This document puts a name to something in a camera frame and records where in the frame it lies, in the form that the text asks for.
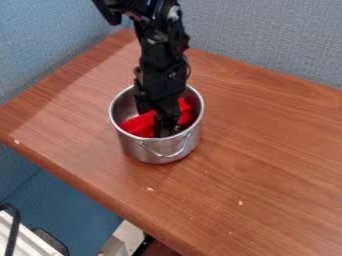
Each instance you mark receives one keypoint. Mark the black table leg bracket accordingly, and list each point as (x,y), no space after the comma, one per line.
(143,246)

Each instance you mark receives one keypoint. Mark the white appliance at corner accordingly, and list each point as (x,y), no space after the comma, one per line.
(29,243)

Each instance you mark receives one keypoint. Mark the red rectangular block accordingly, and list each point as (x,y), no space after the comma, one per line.
(143,125)

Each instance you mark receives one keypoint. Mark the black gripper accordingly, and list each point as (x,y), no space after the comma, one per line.
(162,85)

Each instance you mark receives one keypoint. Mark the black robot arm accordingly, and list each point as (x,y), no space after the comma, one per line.
(163,68)

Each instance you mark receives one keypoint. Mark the stainless steel metal pot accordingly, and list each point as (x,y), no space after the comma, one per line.
(143,146)

